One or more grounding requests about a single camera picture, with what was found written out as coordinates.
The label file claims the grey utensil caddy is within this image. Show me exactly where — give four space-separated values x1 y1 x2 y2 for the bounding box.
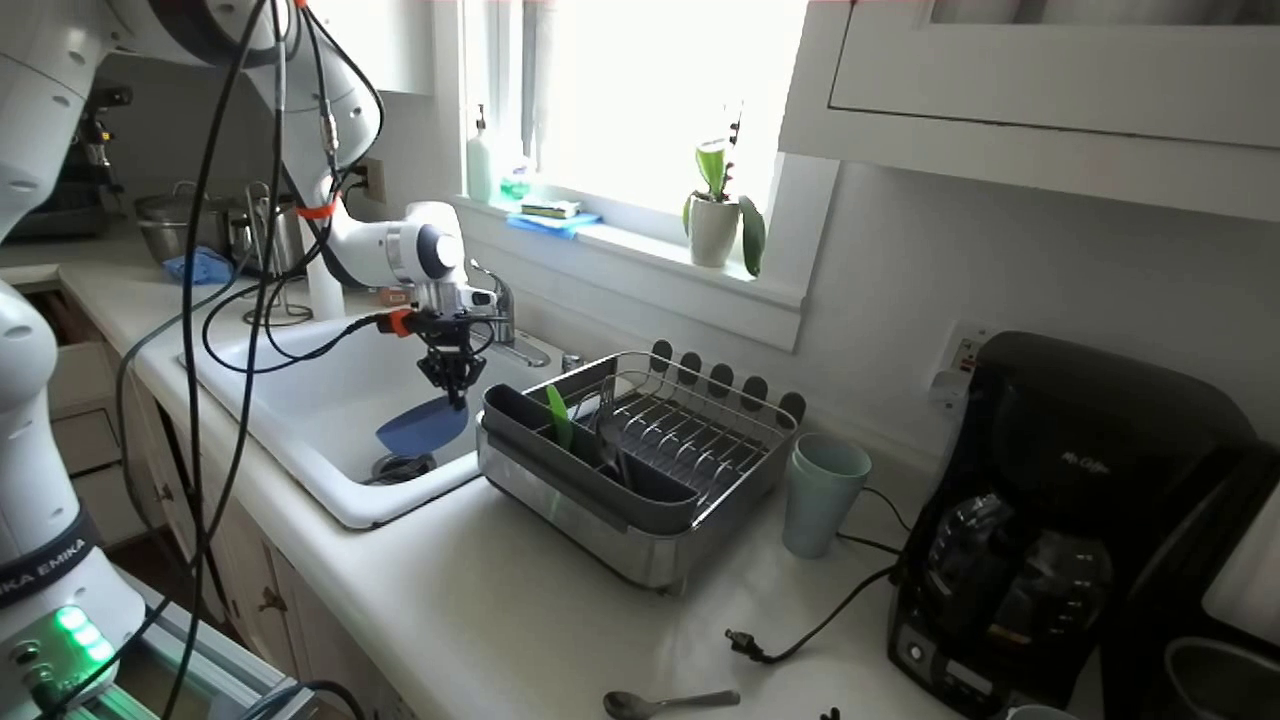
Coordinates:
479 383 694 536

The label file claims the wall power outlet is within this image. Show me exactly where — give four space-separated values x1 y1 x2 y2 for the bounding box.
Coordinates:
929 325 988 412

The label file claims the blue bowl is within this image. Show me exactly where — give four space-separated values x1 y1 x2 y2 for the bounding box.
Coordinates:
377 395 467 459

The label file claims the black coffee maker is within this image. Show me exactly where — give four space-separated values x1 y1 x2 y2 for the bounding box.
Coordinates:
887 331 1254 714

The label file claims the light green cup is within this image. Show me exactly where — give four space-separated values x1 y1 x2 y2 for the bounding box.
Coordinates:
782 435 873 558

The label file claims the white window frame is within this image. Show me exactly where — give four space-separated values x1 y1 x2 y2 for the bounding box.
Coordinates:
448 0 840 346

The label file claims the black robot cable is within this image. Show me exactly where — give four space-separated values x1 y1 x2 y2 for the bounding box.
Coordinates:
112 0 442 720

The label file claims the green soap pump bottle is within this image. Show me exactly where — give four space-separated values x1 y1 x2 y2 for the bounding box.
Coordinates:
464 104 494 205

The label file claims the white sink basin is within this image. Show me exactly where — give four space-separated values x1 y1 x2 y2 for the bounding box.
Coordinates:
194 317 558 527

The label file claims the black power cord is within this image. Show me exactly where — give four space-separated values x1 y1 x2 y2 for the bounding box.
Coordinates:
721 483 917 666

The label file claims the dish sponge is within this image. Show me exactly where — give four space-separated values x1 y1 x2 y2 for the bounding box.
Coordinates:
521 199 581 221

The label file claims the steel dish rack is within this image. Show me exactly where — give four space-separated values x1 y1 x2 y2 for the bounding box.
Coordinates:
476 340 808 592

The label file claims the white potted plant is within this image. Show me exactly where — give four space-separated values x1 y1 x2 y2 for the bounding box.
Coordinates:
680 123 764 277

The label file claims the white wall cabinet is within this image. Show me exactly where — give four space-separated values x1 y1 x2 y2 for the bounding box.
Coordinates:
781 0 1280 223

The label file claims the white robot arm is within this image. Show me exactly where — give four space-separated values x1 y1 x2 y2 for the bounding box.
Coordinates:
0 0 479 720

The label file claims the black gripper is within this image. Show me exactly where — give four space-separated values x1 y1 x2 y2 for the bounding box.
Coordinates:
416 309 485 395

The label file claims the metal spoon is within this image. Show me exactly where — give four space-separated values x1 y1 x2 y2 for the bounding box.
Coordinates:
604 687 741 720

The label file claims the chrome sink faucet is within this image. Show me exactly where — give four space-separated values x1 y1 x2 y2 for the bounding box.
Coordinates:
467 259 516 346

